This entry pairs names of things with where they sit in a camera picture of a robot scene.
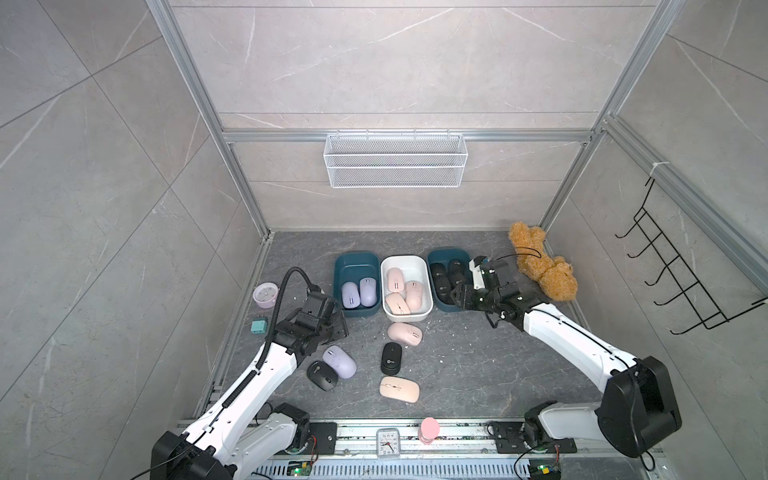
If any purple mouse top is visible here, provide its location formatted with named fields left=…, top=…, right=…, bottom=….
left=341, top=281, right=361, bottom=310

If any purple mouse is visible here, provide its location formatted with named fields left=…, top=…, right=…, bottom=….
left=359, top=277, right=378, bottom=308
left=322, top=345, right=358, bottom=379
left=341, top=281, right=361, bottom=310

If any black mouse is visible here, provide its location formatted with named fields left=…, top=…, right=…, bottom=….
left=433, top=276, right=454, bottom=305
left=306, top=361, right=339, bottom=392
left=380, top=342, right=402, bottom=376
left=429, top=262, right=447, bottom=282
left=447, top=259, right=466, bottom=283

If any purple mouse bottom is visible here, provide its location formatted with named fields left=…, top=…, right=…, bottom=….
left=359, top=277, right=378, bottom=308

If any pink mouse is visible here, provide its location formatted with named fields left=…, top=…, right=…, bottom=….
left=386, top=267, right=405, bottom=293
left=385, top=292, right=411, bottom=316
left=387, top=322, right=423, bottom=346
left=379, top=376, right=420, bottom=403
left=405, top=281, right=423, bottom=313

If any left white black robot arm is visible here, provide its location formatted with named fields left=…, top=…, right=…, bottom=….
left=149, top=292, right=348, bottom=479

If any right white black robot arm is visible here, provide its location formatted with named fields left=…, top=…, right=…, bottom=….
left=447, top=256, right=682, bottom=458

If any right teal storage box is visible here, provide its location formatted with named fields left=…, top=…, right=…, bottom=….
left=427, top=248, right=473, bottom=312

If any teal storage box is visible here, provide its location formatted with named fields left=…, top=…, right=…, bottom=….
left=333, top=251, right=382, bottom=318
left=427, top=248, right=473, bottom=312

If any left teal storage box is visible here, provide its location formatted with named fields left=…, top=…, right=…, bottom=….
left=333, top=251, right=382, bottom=318

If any white storage box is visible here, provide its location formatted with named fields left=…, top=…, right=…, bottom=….
left=380, top=255, right=434, bottom=323

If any purple mouse middle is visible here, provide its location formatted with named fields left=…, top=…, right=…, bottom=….
left=322, top=345, right=358, bottom=379

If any small teal block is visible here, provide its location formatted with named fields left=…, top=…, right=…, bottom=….
left=250, top=318, right=269, bottom=335

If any brown teddy bear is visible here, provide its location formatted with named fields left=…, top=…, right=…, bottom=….
left=508, top=222, right=578, bottom=302

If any small white desk clock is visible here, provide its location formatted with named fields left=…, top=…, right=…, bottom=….
left=376, top=428, right=401, bottom=460

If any pink cylinder object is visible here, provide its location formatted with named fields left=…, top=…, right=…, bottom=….
left=418, top=417, right=440, bottom=445

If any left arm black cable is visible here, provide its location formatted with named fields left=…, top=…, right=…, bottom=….
left=256, top=266, right=319, bottom=370

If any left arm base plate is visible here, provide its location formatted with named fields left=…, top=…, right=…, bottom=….
left=301, top=422, right=338, bottom=456

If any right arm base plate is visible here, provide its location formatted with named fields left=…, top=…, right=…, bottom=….
left=485, top=421, right=578, bottom=454

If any white wire mesh basket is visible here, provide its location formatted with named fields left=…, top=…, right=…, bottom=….
left=323, top=133, right=469, bottom=189

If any black wall hook rack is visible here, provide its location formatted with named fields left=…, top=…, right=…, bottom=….
left=614, top=178, right=767, bottom=336

